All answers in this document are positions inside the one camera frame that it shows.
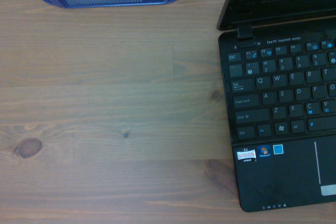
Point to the black tray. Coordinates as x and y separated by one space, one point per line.
278 98

